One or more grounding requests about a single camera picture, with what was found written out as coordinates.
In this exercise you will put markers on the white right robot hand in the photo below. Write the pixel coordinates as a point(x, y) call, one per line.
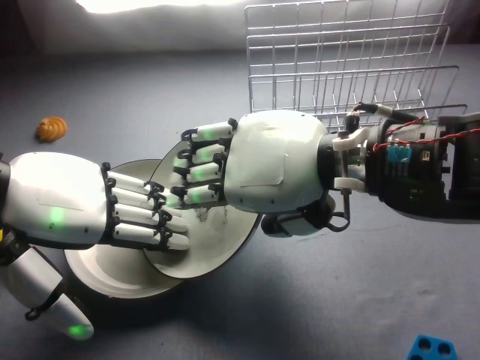
point(273, 157)

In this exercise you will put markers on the white plate with dark rim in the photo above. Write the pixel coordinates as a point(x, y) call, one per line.
point(105, 270)
point(210, 243)

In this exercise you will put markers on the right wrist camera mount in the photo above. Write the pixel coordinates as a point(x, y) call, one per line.
point(350, 140)

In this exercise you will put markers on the blue pentagon piece with holes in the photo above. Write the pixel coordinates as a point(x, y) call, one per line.
point(412, 352)

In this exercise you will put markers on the grey table cloth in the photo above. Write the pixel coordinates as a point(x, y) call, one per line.
point(240, 318)

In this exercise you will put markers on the orange swirl toy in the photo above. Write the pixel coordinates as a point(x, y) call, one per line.
point(52, 129)

